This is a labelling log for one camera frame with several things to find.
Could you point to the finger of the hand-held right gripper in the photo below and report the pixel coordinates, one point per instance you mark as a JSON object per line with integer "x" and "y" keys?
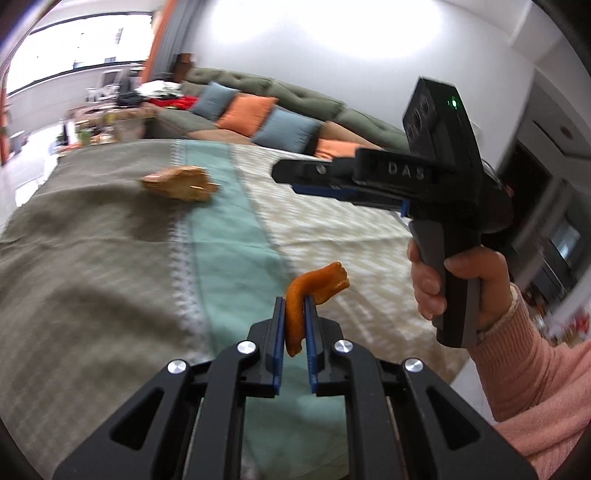
{"x": 364, "y": 196}
{"x": 314, "y": 171}

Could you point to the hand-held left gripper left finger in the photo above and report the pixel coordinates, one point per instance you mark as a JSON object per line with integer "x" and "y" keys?
{"x": 277, "y": 346}

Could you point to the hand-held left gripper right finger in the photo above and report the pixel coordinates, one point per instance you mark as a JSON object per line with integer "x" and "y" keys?
{"x": 311, "y": 346}

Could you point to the orange peel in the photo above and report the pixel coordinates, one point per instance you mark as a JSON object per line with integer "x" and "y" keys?
{"x": 295, "y": 314}

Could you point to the person's right forearm pink sleeve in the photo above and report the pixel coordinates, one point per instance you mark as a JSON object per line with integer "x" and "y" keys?
{"x": 531, "y": 378}

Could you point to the person's right hand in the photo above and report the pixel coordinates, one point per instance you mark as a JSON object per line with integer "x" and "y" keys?
{"x": 491, "y": 272}

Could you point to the orange cushion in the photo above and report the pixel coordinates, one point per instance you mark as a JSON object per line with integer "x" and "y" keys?
{"x": 339, "y": 148}
{"x": 244, "y": 115}

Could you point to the blue cushion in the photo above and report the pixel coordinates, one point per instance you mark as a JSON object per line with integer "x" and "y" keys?
{"x": 213, "y": 100}
{"x": 286, "y": 131}

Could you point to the green tufted sofa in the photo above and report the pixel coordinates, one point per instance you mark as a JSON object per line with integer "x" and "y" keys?
{"x": 300, "y": 94}

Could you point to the dark cabinet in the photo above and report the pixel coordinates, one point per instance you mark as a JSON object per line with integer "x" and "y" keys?
{"x": 554, "y": 221}

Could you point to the gold foil wrapper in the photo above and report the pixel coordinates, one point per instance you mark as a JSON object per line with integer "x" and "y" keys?
{"x": 182, "y": 184}

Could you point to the red cloth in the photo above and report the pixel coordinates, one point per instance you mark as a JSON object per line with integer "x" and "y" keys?
{"x": 178, "y": 102}

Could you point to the pile of white clothes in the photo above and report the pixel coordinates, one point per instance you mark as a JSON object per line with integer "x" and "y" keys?
{"x": 159, "y": 87}

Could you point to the grey curtain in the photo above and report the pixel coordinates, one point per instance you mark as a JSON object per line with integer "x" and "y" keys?
{"x": 184, "y": 32}

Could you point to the orange curtain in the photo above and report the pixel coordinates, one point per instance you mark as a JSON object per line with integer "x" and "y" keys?
{"x": 3, "y": 124}
{"x": 159, "y": 41}

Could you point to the cluttered dark coffee table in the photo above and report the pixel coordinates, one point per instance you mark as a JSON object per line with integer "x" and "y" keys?
{"x": 111, "y": 124}

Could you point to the white chair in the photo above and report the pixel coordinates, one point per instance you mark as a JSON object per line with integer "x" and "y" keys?
{"x": 108, "y": 83}

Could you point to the large window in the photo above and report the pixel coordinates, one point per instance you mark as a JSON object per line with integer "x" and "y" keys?
{"x": 78, "y": 50}

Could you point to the small grey bin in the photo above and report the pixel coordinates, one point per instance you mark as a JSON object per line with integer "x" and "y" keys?
{"x": 16, "y": 141}

